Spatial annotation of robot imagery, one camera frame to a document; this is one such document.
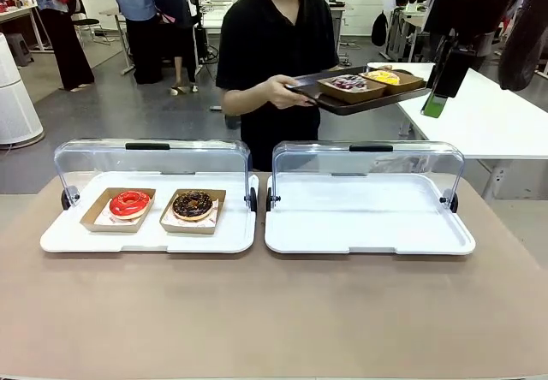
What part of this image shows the dark brown serving tray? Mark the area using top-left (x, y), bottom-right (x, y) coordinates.
top-left (285, 66), bottom-right (432, 117)

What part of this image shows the purple sprinkled donut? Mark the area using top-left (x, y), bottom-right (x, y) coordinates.
top-left (327, 74), bottom-right (369, 92)

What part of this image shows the chocolate sprinkled donut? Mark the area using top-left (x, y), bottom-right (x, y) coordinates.
top-left (158, 188), bottom-right (227, 235)

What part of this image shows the black office chair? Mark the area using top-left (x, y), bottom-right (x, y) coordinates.
top-left (69, 0), bottom-right (113, 46)

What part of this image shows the bystander in black trousers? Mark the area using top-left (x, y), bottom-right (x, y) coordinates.
top-left (16, 0), bottom-right (96, 92)

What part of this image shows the red glazed donut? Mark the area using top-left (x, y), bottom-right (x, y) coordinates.
top-left (109, 190), bottom-right (152, 221)
top-left (80, 187), bottom-right (158, 234)

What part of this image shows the grey background desk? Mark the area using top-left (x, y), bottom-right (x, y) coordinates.
top-left (98, 6), bottom-right (129, 76)

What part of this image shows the clear display lid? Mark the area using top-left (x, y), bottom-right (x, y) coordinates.
top-left (54, 139), bottom-right (252, 208)
top-left (271, 140), bottom-right (466, 210)

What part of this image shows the white display tray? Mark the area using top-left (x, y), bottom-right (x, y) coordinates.
top-left (264, 172), bottom-right (477, 256)
top-left (39, 170), bottom-right (258, 255)

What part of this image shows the dark cable sleeve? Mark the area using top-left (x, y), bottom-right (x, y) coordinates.
top-left (497, 0), bottom-right (548, 92)

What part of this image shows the bystander in dark jacket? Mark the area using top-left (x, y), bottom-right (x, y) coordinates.
top-left (152, 0), bottom-right (207, 95)

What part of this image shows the white side table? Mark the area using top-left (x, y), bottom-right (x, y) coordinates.
top-left (366, 62), bottom-right (548, 201)

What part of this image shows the person's right hand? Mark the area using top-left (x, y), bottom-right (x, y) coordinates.
top-left (263, 74), bottom-right (317, 110)

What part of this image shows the yellow glazed donut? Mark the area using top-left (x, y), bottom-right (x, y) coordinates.
top-left (366, 69), bottom-right (402, 86)

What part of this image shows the person in black shirt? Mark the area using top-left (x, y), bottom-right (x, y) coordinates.
top-left (215, 0), bottom-right (356, 172)

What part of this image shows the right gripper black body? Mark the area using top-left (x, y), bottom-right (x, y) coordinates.
top-left (423, 0), bottom-right (515, 54)

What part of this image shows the chocolate nut donut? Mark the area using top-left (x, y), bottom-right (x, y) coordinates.
top-left (171, 190), bottom-right (214, 222)

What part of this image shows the black hanging bag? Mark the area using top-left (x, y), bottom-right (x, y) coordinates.
top-left (371, 9), bottom-right (390, 48)

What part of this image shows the white air purifier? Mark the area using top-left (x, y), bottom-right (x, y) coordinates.
top-left (0, 32), bottom-right (46, 145)

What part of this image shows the white printed paper liner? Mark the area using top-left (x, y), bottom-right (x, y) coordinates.
top-left (164, 199), bottom-right (219, 229)
top-left (93, 206), bottom-right (146, 227)

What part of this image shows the person's right forearm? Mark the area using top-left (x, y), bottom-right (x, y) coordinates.
top-left (222, 82), bottom-right (275, 118)

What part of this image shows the brown cardboard donut box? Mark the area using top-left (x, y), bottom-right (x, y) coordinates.
top-left (316, 75), bottom-right (386, 105)

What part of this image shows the grey plastic stool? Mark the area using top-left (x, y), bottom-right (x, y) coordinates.
top-left (3, 33), bottom-right (35, 68)

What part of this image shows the yellow frosted donut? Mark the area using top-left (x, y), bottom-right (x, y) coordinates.
top-left (358, 69), bottom-right (426, 97)

